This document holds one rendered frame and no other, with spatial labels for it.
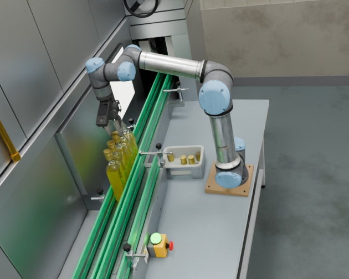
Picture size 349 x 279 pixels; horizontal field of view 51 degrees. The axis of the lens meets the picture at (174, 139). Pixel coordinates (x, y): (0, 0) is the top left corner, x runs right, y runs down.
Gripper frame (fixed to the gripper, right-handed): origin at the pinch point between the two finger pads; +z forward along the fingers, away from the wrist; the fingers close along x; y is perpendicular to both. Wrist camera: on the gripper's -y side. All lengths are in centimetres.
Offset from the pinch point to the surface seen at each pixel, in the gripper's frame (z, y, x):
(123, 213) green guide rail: 21.6, -27.4, -6.5
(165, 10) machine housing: -24, 96, -10
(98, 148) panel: 9.5, 2.7, 12.1
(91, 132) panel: -0.6, 2.3, 12.1
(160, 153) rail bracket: 19.5, 10.4, -15.2
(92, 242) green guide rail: 22.4, -41.9, 2.8
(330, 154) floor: 116, 124, -118
